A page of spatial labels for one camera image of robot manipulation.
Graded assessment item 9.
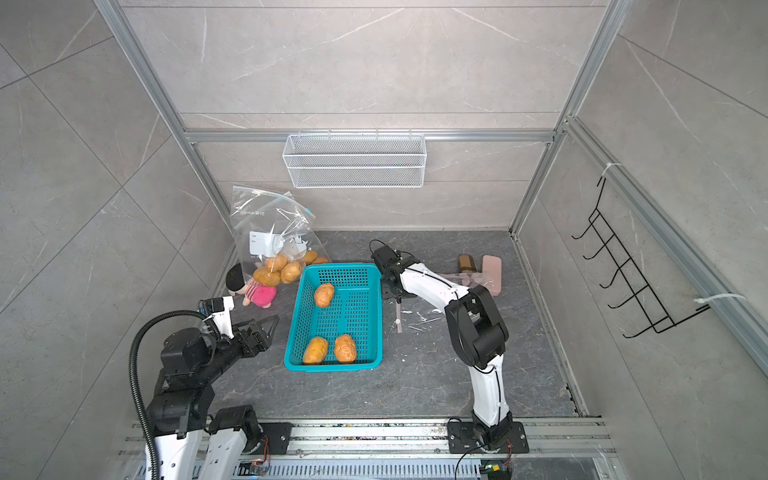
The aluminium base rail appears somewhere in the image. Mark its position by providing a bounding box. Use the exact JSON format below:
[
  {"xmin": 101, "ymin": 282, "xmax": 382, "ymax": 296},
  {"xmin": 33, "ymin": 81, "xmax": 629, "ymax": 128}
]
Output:
[{"xmin": 114, "ymin": 417, "xmax": 628, "ymax": 479}]

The clear zipper bag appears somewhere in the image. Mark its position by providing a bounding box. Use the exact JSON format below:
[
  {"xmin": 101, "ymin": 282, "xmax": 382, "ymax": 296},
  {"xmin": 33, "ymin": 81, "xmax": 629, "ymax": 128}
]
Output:
[
  {"xmin": 295, "ymin": 231, "xmax": 331, "ymax": 266},
  {"xmin": 229, "ymin": 185, "xmax": 315, "ymax": 270}
]

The black wire hook rack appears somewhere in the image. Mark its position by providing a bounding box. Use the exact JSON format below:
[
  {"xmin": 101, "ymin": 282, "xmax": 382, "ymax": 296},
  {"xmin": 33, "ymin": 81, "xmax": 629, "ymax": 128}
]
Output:
[{"xmin": 571, "ymin": 178, "xmax": 711, "ymax": 340}]

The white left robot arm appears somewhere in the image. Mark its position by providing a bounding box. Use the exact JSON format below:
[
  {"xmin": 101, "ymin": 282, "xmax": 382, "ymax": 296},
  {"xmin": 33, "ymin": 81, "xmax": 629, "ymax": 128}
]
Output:
[{"xmin": 129, "ymin": 315, "xmax": 293, "ymax": 479}]

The pink rectangular box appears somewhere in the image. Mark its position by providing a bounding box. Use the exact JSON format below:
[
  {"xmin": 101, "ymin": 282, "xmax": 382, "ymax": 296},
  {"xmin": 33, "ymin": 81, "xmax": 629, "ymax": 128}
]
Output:
[{"xmin": 481, "ymin": 255, "xmax": 503, "ymax": 297}]

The brown cylindrical bottle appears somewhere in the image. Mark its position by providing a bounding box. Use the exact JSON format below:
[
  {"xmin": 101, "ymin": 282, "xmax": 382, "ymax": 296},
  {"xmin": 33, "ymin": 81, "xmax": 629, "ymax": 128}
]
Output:
[{"xmin": 458, "ymin": 254, "xmax": 477, "ymax": 273}]

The teal plastic basket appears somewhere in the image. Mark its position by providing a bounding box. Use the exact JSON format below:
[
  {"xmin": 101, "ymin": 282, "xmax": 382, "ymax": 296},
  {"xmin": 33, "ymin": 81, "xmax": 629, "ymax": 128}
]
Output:
[{"xmin": 284, "ymin": 263, "xmax": 383, "ymax": 373}]

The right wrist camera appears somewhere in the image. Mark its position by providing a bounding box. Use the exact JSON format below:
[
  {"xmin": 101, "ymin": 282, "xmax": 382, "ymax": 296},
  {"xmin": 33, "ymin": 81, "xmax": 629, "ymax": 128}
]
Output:
[{"xmin": 371, "ymin": 245, "xmax": 402, "ymax": 275}]

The wrinkled brown potato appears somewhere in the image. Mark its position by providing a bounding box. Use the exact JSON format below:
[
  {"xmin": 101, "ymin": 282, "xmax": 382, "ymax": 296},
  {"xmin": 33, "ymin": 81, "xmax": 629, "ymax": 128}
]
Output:
[{"xmin": 334, "ymin": 334, "xmax": 357, "ymax": 364}]

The plush doll pink black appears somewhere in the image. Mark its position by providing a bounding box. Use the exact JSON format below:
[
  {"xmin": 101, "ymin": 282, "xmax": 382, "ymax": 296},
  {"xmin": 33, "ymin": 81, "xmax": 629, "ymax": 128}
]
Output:
[{"xmin": 225, "ymin": 263, "xmax": 277, "ymax": 309}]

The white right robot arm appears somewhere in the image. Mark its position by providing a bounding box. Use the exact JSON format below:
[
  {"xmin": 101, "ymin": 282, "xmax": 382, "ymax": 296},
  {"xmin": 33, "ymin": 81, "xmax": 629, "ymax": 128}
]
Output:
[{"xmin": 379, "ymin": 260, "xmax": 530, "ymax": 455}]

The black corrugated cable hose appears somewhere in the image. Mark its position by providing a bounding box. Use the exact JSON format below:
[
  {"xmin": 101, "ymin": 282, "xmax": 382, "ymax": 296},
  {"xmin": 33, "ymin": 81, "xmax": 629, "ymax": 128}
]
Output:
[{"xmin": 128, "ymin": 309, "xmax": 208, "ymax": 480}]

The smooth brown potato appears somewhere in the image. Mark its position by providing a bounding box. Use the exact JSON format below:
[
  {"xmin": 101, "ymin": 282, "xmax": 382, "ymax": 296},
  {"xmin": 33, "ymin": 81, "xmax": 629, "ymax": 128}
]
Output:
[{"xmin": 253, "ymin": 267, "xmax": 281, "ymax": 287}]

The pink dotted clear bag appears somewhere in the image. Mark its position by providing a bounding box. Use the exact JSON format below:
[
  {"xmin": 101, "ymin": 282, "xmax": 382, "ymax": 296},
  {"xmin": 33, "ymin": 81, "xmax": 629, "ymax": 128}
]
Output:
[{"xmin": 392, "ymin": 269, "xmax": 487, "ymax": 335}]

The white wire mesh shelf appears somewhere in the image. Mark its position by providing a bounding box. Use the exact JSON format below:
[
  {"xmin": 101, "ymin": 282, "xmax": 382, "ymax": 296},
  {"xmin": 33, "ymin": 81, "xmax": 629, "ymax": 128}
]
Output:
[{"xmin": 282, "ymin": 133, "xmax": 428, "ymax": 189}]

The round yellow potato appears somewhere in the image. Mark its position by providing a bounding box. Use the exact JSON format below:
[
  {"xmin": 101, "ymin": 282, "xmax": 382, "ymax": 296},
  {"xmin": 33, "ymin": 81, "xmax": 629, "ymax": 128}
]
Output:
[{"xmin": 302, "ymin": 250, "xmax": 318, "ymax": 265}]

